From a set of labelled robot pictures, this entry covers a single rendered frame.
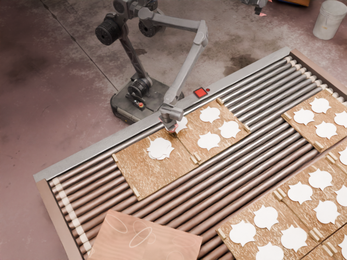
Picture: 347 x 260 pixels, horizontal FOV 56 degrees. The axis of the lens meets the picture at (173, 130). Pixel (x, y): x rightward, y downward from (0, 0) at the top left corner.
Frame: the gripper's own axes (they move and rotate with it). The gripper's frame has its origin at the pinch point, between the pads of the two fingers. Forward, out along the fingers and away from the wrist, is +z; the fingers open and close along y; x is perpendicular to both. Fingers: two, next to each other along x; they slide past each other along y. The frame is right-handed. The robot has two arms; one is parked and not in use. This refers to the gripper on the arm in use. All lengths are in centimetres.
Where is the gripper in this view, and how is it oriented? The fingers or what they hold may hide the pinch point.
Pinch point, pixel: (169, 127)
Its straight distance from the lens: 196.1
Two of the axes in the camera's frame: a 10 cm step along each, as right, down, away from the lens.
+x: -8.1, 5.5, -2.0
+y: -5.7, -6.7, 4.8
